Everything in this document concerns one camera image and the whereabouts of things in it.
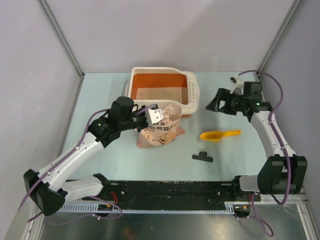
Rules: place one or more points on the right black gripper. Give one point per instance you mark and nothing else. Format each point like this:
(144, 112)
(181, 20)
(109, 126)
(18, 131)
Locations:
(223, 94)

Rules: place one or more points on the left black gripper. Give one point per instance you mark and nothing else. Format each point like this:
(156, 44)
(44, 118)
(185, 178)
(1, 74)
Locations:
(145, 124)

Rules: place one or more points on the pink cat litter bag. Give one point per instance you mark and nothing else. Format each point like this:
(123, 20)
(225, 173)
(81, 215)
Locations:
(165, 131)

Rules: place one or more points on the white orange litter box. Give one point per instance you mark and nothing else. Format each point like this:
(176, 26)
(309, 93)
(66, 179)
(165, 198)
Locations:
(149, 85)

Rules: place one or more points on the yellow plastic scoop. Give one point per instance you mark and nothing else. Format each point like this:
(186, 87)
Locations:
(216, 136)

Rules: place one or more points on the black bag clip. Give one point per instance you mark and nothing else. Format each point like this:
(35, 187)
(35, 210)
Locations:
(202, 156)

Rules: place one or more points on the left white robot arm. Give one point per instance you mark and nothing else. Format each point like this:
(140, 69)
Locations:
(49, 187)

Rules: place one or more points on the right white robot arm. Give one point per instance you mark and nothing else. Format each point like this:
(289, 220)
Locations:
(284, 171)

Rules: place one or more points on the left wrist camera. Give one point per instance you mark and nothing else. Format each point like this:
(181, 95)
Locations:
(153, 114)

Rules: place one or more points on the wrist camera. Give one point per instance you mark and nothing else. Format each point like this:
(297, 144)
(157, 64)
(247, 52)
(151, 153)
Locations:
(153, 114)
(237, 82)

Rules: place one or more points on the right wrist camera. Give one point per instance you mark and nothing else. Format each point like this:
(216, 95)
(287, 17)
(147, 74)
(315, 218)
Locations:
(237, 82)

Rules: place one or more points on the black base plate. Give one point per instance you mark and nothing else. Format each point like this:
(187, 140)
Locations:
(174, 195)

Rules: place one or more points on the grey cable duct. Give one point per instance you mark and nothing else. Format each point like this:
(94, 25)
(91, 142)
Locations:
(91, 207)

